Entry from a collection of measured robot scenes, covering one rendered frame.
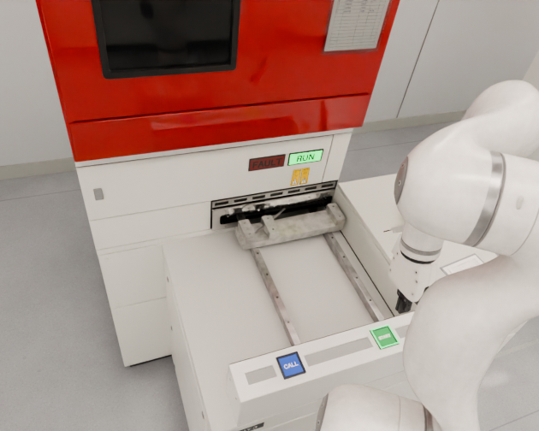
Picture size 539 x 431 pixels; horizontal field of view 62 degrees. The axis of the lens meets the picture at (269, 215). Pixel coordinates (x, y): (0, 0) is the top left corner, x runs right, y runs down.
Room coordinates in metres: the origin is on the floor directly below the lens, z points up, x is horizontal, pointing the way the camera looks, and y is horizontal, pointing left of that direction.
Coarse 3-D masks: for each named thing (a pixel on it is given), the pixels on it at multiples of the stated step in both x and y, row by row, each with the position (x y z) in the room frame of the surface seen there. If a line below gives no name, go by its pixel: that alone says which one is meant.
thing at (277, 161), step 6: (276, 156) 1.11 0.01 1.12; (282, 156) 1.12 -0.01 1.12; (252, 162) 1.08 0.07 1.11; (258, 162) 1.08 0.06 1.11; (264, 162) 1.09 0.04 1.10; (270, 162) 1.10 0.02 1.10; (276, 162) 1.11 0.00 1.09; (282, 162) 1.12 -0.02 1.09; (252, 168) 1.08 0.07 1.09; (258, 168) 1.09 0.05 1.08
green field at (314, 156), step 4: (308, 152) 1.16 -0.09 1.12; (312, 152) 1.16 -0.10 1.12; (316, 152) 1.17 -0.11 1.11; (320, 152) 1.18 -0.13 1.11; (292, 156) 1.13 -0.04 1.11; (296, 156) 1.14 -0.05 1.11; (300, 156) 1.15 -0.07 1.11; (304, 156) 1.15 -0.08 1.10; (308, 156) 1.16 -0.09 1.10; (312, 156) 1.17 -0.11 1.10; (316, 156) 1.17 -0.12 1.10; (320, 156) 1.18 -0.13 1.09; (292, 160) 1.13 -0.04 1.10; (296, 160) 1.14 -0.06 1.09; (300, 160) 1.15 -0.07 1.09; (304, 160) 1.15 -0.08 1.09; (308, 160) 1.16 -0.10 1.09; (312, 160) 1.17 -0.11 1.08; (316, 160) 1.17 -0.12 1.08
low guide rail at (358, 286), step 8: (328, 240) 1.07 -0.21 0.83; (336, 240) 1.06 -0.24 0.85; (336, 248) 1.02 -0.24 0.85; (336, 256) 1.01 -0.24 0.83; (344, 256) 0.99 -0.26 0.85; (344, 264) 0.96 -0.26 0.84; (352, 272) 0.93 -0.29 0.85; (352, 280) 0.91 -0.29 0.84; (360, 280) 0.90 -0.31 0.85; (360, 288) 0.87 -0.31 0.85; (360, 296) 0.86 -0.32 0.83; (368, 296) 0.85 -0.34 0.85; (368, 304) 0.82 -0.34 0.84; (376, 312) 0.79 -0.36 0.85; (376, 320) 0.77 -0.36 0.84
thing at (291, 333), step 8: (256, 248) 0.97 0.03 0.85; (256, 256) 0.93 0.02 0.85; (264, 264) 0.90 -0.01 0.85; (264, 272) 0.87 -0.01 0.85; (264, 280) 0.85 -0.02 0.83; (272, 280) 0.85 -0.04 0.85; (272, 288) 0.82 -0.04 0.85; (272, 296) 0.80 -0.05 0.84; (280, 296) 0.79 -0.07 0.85; (280, 304) 0.76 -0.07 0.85; (280, 312) 0.74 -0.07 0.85; (288, 320) 0.72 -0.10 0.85; (288, 328) 0.69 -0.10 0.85; (288, 336) 0.68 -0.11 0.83; (296, 336) 0.67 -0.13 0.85; (296, 344) 0.65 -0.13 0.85
